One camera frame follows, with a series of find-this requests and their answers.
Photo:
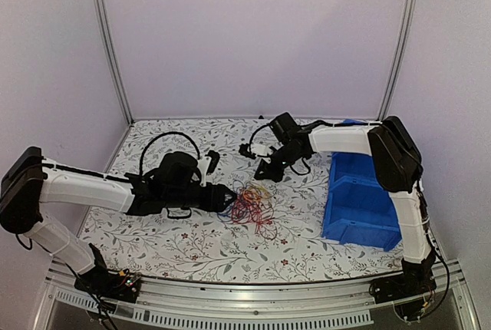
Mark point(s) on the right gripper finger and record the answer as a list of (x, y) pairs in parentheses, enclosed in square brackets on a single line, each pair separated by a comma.
[(265, 170), (279, 175)]

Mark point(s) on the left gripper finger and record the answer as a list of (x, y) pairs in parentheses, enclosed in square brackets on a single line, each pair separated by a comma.
[(222, 205), (225, 194)]

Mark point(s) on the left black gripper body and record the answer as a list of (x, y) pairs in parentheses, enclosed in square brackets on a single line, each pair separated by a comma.
[(177, 199)]

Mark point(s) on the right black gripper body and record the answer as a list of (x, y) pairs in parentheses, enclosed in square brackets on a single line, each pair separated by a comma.
[(288, 156)]

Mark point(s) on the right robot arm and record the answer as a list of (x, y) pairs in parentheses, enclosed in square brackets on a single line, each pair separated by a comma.
[(397, 166)]

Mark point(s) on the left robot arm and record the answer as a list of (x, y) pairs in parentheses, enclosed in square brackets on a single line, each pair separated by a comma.
[(34, 180)]

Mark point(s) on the floral table mat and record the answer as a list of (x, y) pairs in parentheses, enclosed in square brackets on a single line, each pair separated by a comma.
[(272, 232)]

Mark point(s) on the blue three-compartment bin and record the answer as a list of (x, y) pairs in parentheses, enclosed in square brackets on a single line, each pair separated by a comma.
[(358, 209)]

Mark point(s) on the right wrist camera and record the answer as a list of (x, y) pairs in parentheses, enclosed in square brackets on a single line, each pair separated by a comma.
[(255, 150)]

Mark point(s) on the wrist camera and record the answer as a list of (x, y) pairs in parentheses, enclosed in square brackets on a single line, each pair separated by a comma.
[(255, 150), (206, 166)]

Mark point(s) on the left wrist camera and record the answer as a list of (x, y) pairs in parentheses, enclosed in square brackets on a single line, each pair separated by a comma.
[(206, 166)]

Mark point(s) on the aluminium front rail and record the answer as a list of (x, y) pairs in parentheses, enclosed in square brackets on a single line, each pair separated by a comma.
[(177, 304)]

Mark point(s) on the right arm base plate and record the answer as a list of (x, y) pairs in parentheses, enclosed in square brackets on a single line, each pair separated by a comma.
[(392, 288)]

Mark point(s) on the right aluminium frame post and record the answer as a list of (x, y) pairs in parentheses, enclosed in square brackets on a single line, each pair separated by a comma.
[(398, 58)]

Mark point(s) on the aluminium frame post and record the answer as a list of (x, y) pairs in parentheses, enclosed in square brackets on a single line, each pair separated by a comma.
[(112, 62), (398, 58)]

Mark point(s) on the left aluminium frame post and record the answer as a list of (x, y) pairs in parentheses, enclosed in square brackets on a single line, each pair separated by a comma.
[(112, 62)]

